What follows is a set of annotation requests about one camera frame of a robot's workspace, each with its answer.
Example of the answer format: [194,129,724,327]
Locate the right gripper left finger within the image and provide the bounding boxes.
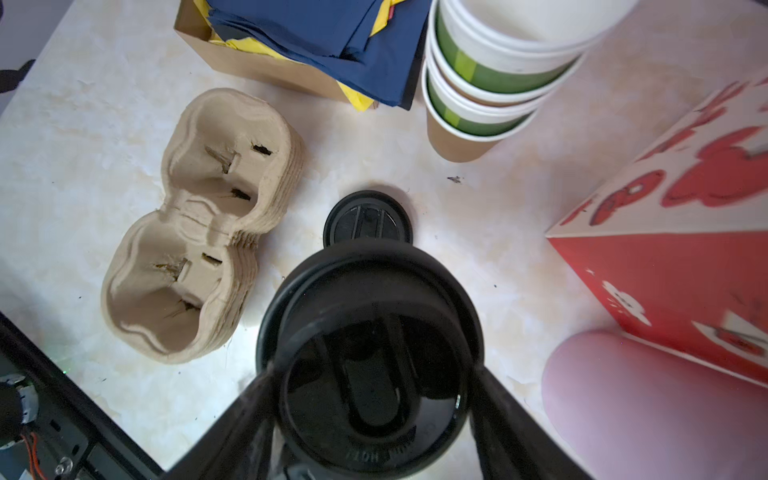
[163,368,277,480]

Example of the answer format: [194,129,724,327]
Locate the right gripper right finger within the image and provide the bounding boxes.
[470,366,590,479]

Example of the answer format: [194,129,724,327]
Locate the pink cylinder holder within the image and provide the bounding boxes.
[542,331,767,479]

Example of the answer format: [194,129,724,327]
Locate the pulp cup carrier tray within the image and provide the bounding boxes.
[101,88,305,364]

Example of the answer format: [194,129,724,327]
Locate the red white paper bag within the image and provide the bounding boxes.
[546,70,767,382]

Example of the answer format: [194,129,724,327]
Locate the stack of black lids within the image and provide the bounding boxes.
[322,190,413,248]

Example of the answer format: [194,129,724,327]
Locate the yellow napkins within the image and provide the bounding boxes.
[193,0,403,112]

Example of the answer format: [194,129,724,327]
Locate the stack of paper cups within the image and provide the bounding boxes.
[422,0,636,163]

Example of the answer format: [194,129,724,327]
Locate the blue napkin stack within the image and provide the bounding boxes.
[208,1,431,110]

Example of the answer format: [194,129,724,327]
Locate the cardboard napkin box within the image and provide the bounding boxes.
[174,1,350,104]

